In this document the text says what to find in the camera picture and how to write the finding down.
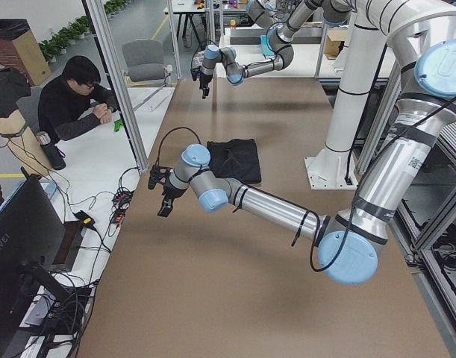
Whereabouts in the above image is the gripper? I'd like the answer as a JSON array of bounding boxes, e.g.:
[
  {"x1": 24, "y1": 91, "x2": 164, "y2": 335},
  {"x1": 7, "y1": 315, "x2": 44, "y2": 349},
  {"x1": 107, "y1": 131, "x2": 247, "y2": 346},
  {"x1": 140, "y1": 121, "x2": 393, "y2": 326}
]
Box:
[
  {"x1": 157, "y1": 178, "x2": 185, "y2": 217},
  {"x1": 199, "y1": 72, "x2": 212, "y2": 99}
]

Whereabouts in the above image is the black graphic t-shirt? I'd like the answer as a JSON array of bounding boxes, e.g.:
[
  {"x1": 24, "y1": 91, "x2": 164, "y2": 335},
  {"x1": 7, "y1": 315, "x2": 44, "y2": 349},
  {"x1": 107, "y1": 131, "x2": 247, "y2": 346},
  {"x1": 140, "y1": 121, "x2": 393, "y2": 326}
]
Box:
[{"x1": 207, "y1": 139, "x2": 262, "y2": 184}]

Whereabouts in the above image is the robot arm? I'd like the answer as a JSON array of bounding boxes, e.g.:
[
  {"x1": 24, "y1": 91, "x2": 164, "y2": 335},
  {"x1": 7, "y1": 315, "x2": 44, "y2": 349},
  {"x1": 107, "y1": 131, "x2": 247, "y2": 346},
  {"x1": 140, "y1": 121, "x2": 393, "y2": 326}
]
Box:
[
  {"x1": 193, "y1": 0, "x2": 352, "y2": 98},
  {"x1": 149, "y1": 0, "x2": 456, "y2": 285}
]

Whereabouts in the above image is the red power strip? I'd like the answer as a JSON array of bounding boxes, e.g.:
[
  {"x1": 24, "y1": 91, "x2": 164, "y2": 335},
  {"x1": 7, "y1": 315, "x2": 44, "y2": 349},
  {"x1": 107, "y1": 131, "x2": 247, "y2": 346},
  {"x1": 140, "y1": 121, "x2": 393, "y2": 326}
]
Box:
[{"x1": 110, "y1": 187, "x2": 134, "y2": 227}]

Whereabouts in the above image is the grey office chair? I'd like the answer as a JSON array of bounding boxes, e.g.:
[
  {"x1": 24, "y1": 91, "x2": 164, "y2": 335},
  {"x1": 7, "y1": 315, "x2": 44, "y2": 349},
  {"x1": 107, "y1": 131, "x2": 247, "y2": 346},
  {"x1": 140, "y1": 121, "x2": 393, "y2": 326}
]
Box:
[{"x1": 122, "y1": 39, "x2": 172, "y2": 87}]

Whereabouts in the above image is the blue plastic bin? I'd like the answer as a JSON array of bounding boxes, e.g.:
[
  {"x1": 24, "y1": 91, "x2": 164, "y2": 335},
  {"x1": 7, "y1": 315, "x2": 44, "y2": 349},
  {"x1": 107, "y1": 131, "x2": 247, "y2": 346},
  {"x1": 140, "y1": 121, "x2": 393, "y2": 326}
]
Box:
[{"x1": 260, "y1": 35, "x2": 274, "y2": 57}]

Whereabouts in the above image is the black power adapter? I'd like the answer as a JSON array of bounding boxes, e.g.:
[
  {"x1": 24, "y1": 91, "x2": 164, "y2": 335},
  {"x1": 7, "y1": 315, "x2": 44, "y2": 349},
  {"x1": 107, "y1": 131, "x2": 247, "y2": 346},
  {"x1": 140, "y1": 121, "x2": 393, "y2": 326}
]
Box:
[{"x1": 73, "y1": 210, "x2": 95, "y2": 230}]

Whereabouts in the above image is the black water bottle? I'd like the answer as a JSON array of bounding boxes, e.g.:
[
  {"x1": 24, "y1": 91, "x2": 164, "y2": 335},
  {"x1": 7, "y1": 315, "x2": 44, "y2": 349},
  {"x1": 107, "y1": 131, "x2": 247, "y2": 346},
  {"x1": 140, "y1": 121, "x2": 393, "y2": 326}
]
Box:
[{"x1": 36, "y1": 131, "x2": 66, "y2": 170}]

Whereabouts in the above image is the seated person in black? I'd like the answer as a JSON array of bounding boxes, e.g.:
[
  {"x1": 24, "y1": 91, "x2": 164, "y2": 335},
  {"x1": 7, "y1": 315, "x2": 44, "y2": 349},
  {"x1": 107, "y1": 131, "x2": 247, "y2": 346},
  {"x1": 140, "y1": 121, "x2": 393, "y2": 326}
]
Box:
[{"x1": 38, "y1": 55, "x2": 119, "y2": 143}]

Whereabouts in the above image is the black Huawei monitor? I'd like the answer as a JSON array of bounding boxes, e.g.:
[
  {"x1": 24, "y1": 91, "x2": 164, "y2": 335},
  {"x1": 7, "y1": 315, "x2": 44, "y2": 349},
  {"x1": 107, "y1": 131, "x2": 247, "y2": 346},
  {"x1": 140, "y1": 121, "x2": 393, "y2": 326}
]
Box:
[{"x1": 0, "y1": 175, "x2": 81, "y2": 357}]

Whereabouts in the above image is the brown cardboard box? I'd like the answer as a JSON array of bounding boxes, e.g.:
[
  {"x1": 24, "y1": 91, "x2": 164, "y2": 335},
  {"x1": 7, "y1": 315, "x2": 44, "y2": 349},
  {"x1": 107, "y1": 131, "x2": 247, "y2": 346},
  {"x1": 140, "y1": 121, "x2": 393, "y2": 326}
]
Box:
[{"x1": 0, "y1": 19, "x2": 51, "y2": 86}]

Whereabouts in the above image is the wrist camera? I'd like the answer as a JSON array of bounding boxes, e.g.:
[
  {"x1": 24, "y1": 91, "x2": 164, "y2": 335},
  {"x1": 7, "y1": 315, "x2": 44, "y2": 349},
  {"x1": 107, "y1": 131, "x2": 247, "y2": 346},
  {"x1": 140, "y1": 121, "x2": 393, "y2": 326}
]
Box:
[
  {"x1": 148, "y1": 164, "x2": 172, "y2": 190},
  {"x1": 190, "y1": 66, "x2": 201, "y2": 81}
]

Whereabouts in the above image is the green handled reacher tool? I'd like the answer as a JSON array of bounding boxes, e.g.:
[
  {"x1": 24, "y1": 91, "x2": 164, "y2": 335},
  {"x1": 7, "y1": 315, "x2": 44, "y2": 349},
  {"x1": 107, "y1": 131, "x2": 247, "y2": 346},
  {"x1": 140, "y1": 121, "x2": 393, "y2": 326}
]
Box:
[{"x1": 113, "y1": 119, "x2": 124, "y2": 133}]

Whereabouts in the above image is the aluminium frame post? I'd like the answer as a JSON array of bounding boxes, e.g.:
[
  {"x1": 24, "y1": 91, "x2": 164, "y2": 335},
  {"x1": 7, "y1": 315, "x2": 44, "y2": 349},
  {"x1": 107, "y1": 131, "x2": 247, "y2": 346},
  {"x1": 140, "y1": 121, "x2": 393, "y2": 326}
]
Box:
[{"x1": 81, "y1": 0, "x2": 149, "y2": 172}]

